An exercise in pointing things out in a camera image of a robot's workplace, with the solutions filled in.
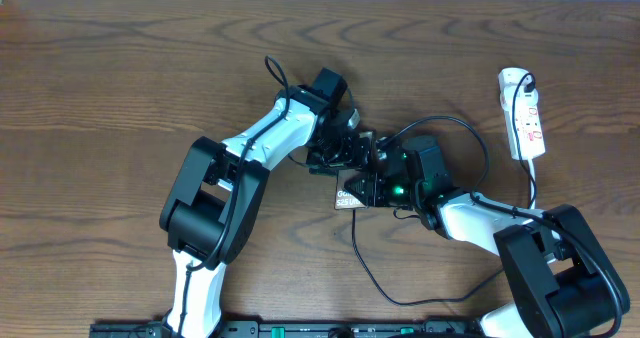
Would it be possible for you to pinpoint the black charger cable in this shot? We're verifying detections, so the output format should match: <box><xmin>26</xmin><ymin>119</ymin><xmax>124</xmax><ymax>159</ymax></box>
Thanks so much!
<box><xmin>350</xmin><ymin>72</ymin><xmax>537</xmax><ymax>308</ymax></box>

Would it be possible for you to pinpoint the Galaxy S25 Ultra smartphone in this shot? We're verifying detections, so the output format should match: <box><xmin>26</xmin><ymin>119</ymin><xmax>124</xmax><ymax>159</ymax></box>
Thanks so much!
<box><xmin>334</xmin><ymin>131</ymin><xmax>376</xmax><ymax>210</ymax></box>

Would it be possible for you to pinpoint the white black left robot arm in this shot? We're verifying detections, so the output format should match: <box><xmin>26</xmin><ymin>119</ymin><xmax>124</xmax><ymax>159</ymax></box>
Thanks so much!
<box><xmin>159</xmin><ymin>68</ymin><xmax>370</xmax><ymax>337</ymax></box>

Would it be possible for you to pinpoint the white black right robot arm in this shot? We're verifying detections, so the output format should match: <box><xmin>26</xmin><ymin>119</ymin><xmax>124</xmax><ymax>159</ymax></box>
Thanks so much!
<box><xmin>344</xmin><ymin>136</ymin><xmax>630</xmax><ymax>337</ymax></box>

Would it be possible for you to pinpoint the white power strip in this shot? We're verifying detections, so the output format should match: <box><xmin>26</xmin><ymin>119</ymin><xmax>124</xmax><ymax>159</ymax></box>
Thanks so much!
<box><xmin>498</xmin><ymin>67</ymin><xmax>546</xmax><ymax>161</ymax></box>

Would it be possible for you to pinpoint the white power strip cord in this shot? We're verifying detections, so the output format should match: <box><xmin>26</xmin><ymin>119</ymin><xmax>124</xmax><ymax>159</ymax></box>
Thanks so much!
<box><xmin>526</xmin><ymin>158</ymin><xmax>538</xmax><ymax>210</ymax></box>

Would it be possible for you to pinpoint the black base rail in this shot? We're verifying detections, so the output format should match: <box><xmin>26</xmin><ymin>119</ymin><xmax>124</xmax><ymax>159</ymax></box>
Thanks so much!
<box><xmin>88</xmin><ymin>318</ymin><xmax>485</xmax><ymax>338</ymax></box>

